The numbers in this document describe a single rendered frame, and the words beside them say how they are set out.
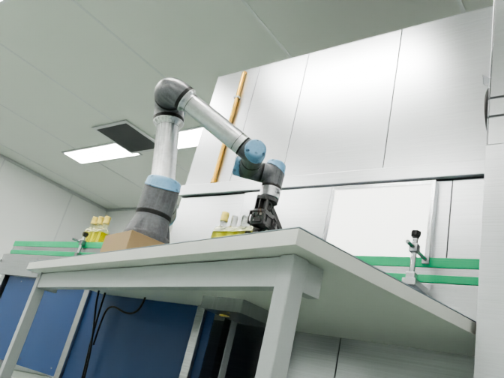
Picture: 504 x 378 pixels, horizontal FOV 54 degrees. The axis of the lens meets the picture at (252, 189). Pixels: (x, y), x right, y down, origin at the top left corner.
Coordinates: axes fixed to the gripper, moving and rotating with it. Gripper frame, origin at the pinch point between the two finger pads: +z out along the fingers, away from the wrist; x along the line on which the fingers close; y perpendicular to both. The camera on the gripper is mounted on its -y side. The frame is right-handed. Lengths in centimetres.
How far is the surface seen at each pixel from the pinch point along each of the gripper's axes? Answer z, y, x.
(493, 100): -47, 7, 76
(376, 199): -33, -29, 28
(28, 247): -1, -10, -169
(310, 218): -25.6, -29.7, -0.4
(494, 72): -57, 7, 76
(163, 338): 34, -5, -40
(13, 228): -92, -213, -598
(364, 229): -20.4, -29.1, 24.7
